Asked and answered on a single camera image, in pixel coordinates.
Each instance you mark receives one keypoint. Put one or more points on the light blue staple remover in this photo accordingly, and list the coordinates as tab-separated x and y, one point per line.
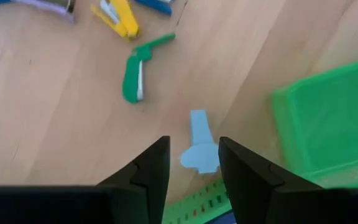
200	155

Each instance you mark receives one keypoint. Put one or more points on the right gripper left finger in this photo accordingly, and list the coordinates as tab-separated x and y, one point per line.
148	174

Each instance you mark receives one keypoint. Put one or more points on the green mini stapler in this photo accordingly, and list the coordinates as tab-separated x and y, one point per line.
130	81

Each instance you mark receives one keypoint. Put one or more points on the green plastic basket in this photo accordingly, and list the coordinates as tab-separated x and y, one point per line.
337	118
179	217

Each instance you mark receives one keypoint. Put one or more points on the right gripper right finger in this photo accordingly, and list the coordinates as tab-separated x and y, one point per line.
253	186

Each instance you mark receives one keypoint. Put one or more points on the yellow mini stapler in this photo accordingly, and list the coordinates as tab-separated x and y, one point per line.
126	18

